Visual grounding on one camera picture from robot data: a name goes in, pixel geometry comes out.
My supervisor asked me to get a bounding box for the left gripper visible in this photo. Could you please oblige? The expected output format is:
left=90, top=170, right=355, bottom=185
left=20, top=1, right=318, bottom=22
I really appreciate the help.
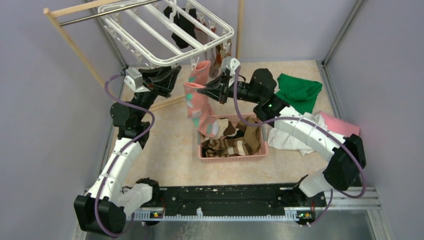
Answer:
left=131, top=61, right=182, bottom=122

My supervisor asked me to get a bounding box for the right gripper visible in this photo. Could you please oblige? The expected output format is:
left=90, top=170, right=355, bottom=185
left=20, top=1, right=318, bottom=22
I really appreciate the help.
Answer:
left=197, top=71, right=261, bottom=106

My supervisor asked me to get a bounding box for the white plastic clip hanger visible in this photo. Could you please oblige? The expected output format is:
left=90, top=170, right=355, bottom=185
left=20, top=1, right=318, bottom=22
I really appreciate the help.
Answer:
left=97, top=0, right=236, bottom=66

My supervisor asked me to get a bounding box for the pink sock with teal spots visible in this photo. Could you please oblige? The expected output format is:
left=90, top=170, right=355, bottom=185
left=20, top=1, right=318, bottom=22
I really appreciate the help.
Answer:
left=188, top=60, right=211, bottom=85

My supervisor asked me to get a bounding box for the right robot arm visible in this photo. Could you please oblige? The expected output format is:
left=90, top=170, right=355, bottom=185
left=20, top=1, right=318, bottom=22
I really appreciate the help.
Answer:
left=198, top=68, right=366, bottom=206

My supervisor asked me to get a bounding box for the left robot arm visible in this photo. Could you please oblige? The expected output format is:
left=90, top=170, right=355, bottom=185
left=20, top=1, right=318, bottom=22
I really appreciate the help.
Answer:
left=73, top=65, right=182, bottom=238

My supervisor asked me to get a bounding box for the pile of socks in basket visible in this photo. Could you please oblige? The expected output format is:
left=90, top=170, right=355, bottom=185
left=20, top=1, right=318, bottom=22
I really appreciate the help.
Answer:
left=201, top=116, right=262, bottom=158

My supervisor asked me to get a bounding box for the orange brown argyle sock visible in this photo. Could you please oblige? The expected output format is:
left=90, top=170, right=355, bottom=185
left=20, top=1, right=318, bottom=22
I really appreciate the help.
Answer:
left=214, top=39, right=232, bottom=67

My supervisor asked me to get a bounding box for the pink plastic basket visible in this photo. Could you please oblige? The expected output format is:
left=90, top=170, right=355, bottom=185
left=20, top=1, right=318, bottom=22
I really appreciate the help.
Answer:
left=197, top=114, right=269, bottom=163

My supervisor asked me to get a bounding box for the black hanging sock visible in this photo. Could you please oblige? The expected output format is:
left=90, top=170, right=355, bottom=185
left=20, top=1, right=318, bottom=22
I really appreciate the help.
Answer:
left=163, top=6, right=197, bottom=49

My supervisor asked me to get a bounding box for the white cloth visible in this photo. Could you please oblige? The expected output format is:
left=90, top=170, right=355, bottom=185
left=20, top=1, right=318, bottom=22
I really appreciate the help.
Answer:
left=267, top=112, right=327, bottom=156

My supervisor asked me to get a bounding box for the green shirt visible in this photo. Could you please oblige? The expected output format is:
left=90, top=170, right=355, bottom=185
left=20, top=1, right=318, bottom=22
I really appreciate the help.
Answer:
left=276, top=73, right=323, bottom=114

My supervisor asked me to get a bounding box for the pink cloth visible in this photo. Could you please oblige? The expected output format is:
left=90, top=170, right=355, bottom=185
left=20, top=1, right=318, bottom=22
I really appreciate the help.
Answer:
left=319, top=111, right=360, bottom=137

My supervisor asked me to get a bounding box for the wooden clothes rack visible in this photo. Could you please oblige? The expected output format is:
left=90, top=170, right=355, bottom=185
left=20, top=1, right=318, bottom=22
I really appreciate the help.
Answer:
left=43, top=0, right=246, bottom=112

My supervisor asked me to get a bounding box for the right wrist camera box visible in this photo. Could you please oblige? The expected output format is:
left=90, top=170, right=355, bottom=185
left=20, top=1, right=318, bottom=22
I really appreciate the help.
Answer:
left=220, top=56, right=240, bottom=77

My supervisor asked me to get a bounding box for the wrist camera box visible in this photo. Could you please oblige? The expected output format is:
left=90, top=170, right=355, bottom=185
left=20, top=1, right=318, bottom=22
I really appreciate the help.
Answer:
left=124, top=67, right=150, bottom=93
left=220, top=56, right=240, bottom=77

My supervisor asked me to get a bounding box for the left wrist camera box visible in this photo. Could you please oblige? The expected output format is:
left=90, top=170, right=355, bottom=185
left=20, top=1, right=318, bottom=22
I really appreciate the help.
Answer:
left=124, top=67, right=150, bottom=93

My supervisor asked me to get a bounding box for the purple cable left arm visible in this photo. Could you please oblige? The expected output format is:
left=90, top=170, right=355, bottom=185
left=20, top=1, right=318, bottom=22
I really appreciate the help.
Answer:
left=94, top=73, right=156, bottom=239

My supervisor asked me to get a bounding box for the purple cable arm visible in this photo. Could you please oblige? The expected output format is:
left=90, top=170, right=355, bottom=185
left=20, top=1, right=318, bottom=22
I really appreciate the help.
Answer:
left=94, top=73, right=156, bottom=239
left=232, top=65, right=368, bottom=228

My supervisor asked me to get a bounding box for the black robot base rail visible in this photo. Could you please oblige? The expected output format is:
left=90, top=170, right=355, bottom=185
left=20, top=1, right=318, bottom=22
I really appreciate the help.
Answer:
left=82, top=183, right=382, bottom=228

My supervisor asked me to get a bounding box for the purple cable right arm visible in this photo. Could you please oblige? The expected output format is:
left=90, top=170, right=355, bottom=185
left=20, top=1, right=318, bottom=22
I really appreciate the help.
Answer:
left=232, top=65, right=368, bottom=228

